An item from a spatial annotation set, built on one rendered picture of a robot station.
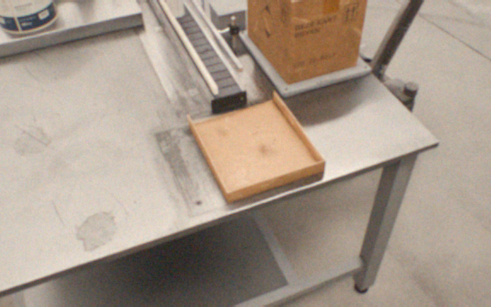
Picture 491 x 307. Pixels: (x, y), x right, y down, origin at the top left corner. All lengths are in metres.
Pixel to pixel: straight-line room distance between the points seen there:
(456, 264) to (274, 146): 1.14
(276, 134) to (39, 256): 0.65
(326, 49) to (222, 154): 0.44
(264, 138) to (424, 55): 2.08
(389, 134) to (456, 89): 1.70
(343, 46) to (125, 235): 0.82
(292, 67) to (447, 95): 1.67
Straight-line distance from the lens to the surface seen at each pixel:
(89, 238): 1.18
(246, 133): 1.33
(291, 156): 1.27
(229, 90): 1.40
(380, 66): 2.35
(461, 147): 2.68
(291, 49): 1.40
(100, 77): 1.61
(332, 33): 1.44
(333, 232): 2.17
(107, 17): 1.81
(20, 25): 1.81
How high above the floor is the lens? 1.75
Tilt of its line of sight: 46 degrees down
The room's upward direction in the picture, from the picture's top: 1 degrees counter-clockwise
